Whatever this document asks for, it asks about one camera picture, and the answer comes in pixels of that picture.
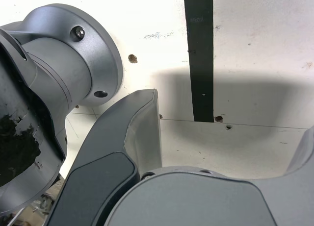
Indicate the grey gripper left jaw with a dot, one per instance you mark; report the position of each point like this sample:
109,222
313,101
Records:
98,142

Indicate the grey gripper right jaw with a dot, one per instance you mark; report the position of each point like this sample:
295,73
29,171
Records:
196,201

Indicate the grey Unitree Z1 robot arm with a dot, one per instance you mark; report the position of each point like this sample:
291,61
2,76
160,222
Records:
61,64

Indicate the black tape strip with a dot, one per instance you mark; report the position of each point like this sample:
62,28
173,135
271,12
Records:
201,64

